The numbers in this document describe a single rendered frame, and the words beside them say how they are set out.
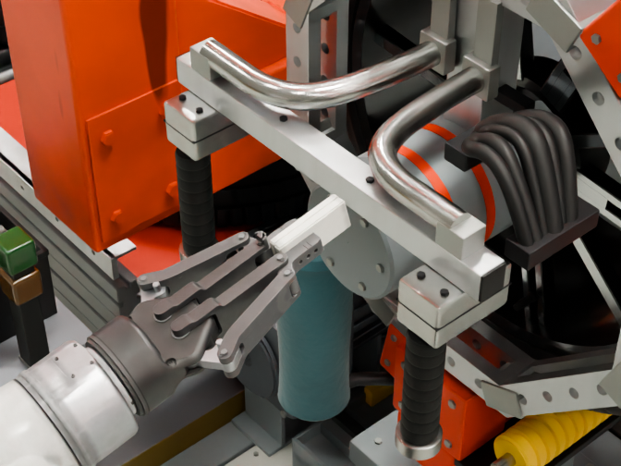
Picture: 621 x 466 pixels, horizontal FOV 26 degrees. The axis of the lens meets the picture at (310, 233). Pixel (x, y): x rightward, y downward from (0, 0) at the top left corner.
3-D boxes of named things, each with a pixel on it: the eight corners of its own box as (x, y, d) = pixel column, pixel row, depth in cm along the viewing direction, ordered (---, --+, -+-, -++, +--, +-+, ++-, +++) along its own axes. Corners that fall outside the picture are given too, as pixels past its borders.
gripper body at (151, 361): (124, 381, 98) (223, 308, 101) (66, 322, 104) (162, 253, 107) (153, 440, 104) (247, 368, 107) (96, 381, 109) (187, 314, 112)
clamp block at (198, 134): (265, 128, 138) (264, 85, 135) (195, 164, 134) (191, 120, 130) (235, 106, 141) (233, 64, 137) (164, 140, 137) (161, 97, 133)
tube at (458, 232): (613, 168, 120) (631, 69, 113) (461, 263, 111) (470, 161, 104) (472, 83, 131) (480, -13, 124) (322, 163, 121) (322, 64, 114)
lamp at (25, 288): (45, 294, 167) (41, 270, 165) (17, 308, 165) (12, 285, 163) (28, 277, 170) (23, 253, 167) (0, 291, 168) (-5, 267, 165)
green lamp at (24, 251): (40, 263, 164) (35, 239, 161) (11, 278, 162) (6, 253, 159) (22, 247, 166) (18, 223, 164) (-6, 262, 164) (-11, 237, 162)
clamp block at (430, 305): (508, 303, 118) (515, 259, 115) (435, 351, 114) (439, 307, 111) (468, 274, 121) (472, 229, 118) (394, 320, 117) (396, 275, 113)
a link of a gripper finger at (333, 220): (273, 244, 108) (279, 249, 108) (339, 196, 110) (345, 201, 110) (281, 269, 110) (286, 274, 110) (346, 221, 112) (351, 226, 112)
